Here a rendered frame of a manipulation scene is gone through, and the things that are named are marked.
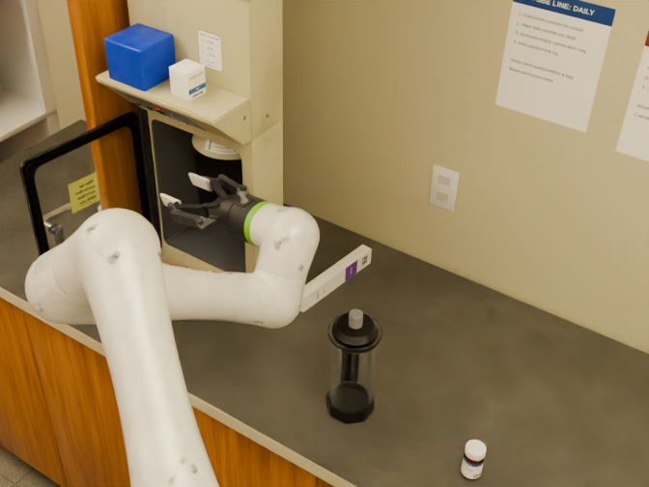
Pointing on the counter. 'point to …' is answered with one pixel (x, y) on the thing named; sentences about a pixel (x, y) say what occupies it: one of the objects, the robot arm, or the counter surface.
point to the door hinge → (150, 170)
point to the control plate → (161, 110)
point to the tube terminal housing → (236, 28)
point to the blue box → (140, 56)
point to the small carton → (187, 79)
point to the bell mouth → (213, 149)
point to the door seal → (74, 148)
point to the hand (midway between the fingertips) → (184, 191)
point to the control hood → (215, 118)
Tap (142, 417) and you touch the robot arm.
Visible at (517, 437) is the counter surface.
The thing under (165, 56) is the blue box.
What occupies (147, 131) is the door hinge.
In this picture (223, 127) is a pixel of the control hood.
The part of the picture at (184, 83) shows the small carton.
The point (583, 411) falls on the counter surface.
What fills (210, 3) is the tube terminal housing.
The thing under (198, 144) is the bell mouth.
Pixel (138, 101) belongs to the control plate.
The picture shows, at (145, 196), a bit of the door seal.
